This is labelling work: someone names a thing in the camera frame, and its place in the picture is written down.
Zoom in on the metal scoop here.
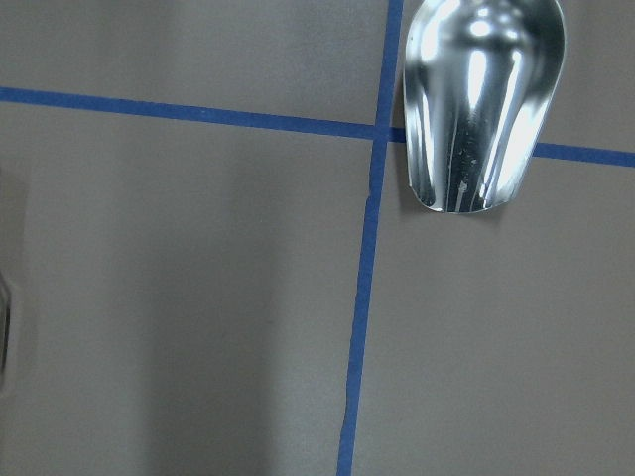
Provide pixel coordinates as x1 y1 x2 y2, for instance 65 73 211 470
403 1 567 214

